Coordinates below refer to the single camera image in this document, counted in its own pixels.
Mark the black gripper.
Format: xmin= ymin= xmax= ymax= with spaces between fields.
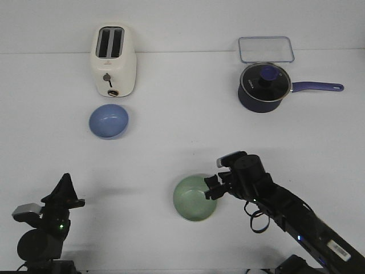
xmin=40 ymin=173 xmax=85 ymax=228
xmin=204 ymin=171 xmax=242 ymax=200

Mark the green bowl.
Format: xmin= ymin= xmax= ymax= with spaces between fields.
xmin=173 ymin=175 xmax=217 ymax=221

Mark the blue bowl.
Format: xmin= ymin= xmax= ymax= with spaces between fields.
xmin=88 ymin=104 xmax=129 ymax=139

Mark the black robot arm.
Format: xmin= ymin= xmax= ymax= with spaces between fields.
xmin=12 ymin=173 xmax=85 ymax=273
xmin=204 ymin=151 xmax=364 ymax=273

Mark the dark blue saucepan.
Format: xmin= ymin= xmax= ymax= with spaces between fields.
xmin=237 ymin=81 xmax=344 ymax=113

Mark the glass lid with blue knob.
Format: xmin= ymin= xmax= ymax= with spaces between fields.
xmin=240 ymin=62 xmax=291 ymax=103

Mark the clear blue-rimmed food container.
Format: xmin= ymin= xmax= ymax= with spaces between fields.
xmin=238 ymin=36 xmax=295 ymax=64

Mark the cream two-slot toaster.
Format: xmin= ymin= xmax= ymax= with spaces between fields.
xmin=90 ymin=23 xmax=137 ymax=98

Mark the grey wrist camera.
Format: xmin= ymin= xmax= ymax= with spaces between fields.
xmin=216 ymin=151 xmax=247 ymax=168
xmin=11 ymin=203 xmax=42 ymax=222

